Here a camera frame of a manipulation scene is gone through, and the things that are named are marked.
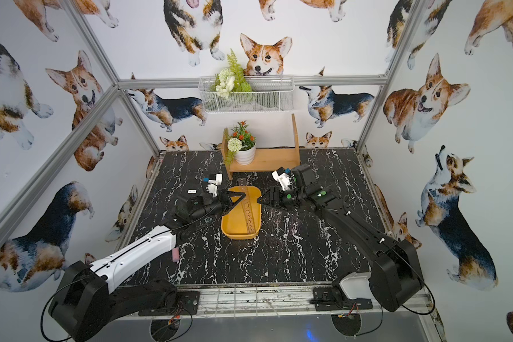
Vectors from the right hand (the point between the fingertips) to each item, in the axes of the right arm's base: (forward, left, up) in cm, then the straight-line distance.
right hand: (266, 195), depth 75 cm
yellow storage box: (+1, +11, -22) cm, 24 cm away
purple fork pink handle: (-14, +36, -21) cm, 44 cm away
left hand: (+1, +7, +1) cm, 8 cm away
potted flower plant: (+28, +11, -2) cm, 30 cm away
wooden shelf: (+32, +1, -16) cm, 36 cm away
